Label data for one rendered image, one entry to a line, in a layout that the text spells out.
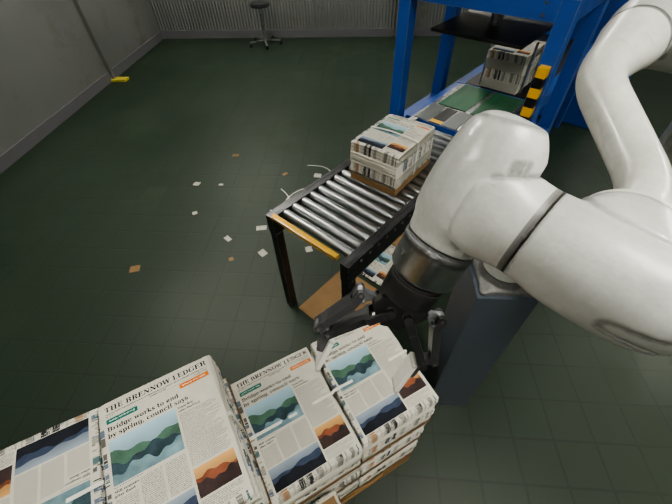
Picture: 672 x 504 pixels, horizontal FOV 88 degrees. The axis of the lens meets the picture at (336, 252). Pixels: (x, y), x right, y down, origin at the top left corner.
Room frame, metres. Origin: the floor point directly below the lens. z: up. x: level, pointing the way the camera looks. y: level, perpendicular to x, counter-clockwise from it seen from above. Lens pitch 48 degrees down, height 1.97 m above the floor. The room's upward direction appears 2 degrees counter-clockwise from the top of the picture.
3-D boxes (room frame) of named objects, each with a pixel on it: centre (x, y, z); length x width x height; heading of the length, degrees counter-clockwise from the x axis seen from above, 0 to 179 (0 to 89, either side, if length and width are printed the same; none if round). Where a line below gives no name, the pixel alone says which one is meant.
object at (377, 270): (1.66, -0.34, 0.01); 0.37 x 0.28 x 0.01; 137
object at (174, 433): (0.22, 0.41, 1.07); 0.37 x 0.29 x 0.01; 27
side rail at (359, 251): (1.47, -0.49, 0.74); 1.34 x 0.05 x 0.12; 137
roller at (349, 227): (1.31, 0.00, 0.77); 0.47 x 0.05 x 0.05; 47
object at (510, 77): (2.80, -1.40, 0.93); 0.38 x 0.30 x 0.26; 137
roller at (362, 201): (1.45, -0.13, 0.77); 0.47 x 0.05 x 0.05; 47
